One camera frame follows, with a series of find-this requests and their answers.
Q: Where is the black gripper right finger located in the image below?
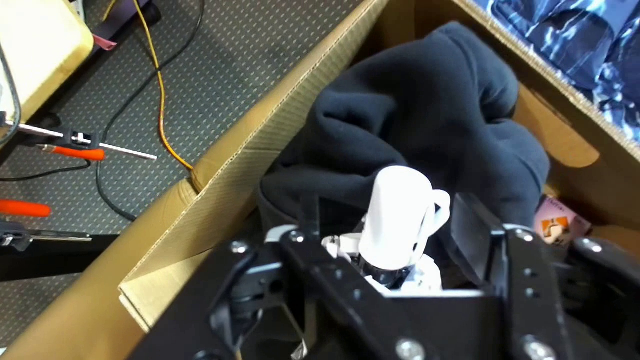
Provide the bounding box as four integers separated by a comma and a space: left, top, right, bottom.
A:
449, 190, 640, 360

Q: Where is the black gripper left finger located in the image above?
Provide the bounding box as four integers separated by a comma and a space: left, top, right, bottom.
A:
125, 223, 428, 360

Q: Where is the white plastic bottle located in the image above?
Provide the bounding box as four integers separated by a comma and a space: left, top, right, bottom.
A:
321, 164, 455, 296

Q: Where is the open cardboard box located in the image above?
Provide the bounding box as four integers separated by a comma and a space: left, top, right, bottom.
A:
0, 0, 640, 360

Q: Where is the pink printed packet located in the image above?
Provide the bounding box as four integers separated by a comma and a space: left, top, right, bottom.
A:
529, 194, 594, 249

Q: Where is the dark fleece garment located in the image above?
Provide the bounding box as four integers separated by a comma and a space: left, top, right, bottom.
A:
254, 20, 553, 236

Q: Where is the black metal bar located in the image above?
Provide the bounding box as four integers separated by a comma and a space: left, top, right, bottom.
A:
0, 217, 124, 283

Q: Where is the blue patterned cloth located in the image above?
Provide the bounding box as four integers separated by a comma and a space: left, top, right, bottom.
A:
474, 0, 640, 145

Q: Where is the beige furniture piece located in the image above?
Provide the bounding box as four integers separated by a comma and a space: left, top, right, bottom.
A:
0, 0, 95, 129

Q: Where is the thin black cable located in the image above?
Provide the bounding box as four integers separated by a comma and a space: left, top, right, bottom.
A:
0, 0, 208, 223

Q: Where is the orange cable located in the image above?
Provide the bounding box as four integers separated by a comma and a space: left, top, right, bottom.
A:
99, 0, 195, 176

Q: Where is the orange handled metal tool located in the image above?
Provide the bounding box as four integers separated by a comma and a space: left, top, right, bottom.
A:
16, 121, 160, 164

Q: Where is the orange tool handle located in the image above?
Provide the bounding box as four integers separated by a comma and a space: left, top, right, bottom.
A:
0, 196, 54, 221

